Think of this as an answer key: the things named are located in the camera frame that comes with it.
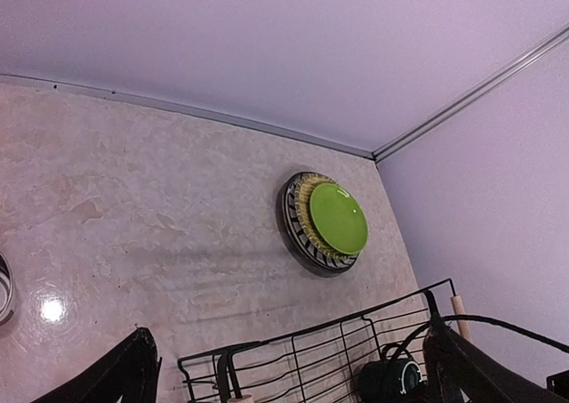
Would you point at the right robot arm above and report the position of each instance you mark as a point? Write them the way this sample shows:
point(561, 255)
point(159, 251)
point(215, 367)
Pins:
point(519, 367)

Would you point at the woven bamboo plate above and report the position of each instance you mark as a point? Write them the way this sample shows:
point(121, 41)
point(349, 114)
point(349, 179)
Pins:
point(302, 192)

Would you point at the right aluminium corner post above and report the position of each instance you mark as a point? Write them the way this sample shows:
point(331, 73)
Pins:
point(474, 94)

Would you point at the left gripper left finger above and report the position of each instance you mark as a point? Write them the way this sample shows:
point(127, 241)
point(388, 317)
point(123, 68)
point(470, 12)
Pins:
point(129, 372)

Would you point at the left wooden rack handle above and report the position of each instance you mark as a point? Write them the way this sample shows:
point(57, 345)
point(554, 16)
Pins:
point(247, 398)

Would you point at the black wire dish rack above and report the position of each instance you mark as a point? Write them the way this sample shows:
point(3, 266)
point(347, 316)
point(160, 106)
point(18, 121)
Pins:
point(316, 364)

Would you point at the black white striped plate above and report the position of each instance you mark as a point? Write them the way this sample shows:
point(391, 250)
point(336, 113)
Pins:
point(298, 234)

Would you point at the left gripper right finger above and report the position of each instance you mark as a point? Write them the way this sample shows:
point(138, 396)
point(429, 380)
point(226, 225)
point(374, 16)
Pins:
point(456, 368)

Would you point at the white brown banded cup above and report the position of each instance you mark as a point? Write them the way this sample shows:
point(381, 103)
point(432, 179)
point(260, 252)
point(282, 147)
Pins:
point(8, 291)

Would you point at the green plastic plate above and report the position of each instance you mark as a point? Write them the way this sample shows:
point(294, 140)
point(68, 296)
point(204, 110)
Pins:
point(338, 218)

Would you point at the dark teal mug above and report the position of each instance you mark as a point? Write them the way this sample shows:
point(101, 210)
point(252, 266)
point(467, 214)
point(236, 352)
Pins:
point(391, 377)

